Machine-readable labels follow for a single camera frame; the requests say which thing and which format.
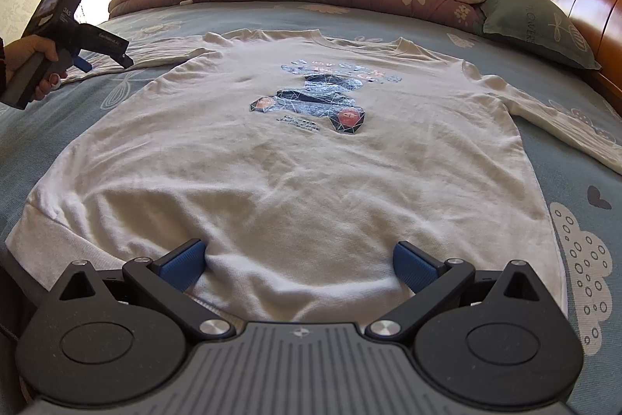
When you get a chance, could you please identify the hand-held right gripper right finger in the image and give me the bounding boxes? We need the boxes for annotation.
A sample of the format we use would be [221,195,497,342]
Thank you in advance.
[364,241,541,340]

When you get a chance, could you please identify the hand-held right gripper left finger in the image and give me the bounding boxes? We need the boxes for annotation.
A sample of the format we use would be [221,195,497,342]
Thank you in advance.
[58,237,236,340]

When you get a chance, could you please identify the white printed sweatshirt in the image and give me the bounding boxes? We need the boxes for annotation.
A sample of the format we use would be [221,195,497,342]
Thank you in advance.
[5,28,622,323]

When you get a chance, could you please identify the person's left hand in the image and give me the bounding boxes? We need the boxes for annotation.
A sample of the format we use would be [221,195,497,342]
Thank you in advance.
[5,37,69,101]

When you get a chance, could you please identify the blue floral bed sheet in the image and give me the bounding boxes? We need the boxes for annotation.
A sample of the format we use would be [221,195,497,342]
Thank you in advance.
[0,2,622,415]

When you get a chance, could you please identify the green floral pillow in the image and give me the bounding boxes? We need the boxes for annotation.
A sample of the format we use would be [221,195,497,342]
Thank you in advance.
[479,0,602,72]

